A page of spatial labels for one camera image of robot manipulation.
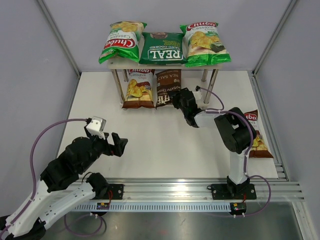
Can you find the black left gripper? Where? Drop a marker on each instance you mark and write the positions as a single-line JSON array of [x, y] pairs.
[[119, 143]]

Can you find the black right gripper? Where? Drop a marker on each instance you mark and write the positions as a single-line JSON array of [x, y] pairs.
[[176, 95]]

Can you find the brown Kettle chips bag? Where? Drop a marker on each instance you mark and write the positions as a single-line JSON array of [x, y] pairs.
[[167, 81]]

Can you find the brown Chuba bag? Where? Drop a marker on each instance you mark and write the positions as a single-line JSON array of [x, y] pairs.
[[259, 148], [139, 89]]

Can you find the green Chuba seaweed bag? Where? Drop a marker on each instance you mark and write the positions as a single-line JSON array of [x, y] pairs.
[[123, 41], [204, 45]]

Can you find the green Real chips bag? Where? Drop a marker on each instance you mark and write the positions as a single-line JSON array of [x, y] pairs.
[[162, 48]]

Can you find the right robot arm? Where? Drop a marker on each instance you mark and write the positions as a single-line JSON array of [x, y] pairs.
[[236, 133]]

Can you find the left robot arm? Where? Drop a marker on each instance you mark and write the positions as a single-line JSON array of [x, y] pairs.
[[40, 212]]

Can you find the white two-tier shelf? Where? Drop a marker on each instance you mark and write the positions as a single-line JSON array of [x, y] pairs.
[[204, 76]]

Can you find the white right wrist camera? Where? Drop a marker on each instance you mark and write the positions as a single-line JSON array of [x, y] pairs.
[[197, 94]]

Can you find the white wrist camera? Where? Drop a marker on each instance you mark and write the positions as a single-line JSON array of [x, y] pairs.
[[197, 94], [95, 127]]

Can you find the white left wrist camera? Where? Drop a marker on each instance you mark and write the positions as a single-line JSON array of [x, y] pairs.
[[95, 127]]

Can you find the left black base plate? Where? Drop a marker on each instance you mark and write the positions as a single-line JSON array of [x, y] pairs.
[[114, 191]]

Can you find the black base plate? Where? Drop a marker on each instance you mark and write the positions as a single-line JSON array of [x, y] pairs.
[[221, 192], [114, 191]]

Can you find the white slotted cable duct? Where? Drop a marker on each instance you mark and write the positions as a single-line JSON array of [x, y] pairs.
[[202, 207]]

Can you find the aluminium frame post right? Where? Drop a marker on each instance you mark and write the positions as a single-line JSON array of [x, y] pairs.
[[278, 29]]

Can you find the aluminium frame post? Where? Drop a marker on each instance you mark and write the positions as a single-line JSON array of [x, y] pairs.
[[58, 36], [278, 29]]

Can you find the aluminium frame post left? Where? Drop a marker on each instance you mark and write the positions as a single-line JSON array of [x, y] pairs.
[[58, 36]]

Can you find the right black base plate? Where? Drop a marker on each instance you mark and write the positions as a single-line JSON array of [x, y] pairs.
[[221, 192]]

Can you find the aluminium mounting rail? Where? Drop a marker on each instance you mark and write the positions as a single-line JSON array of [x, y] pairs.
[[195, 189]]

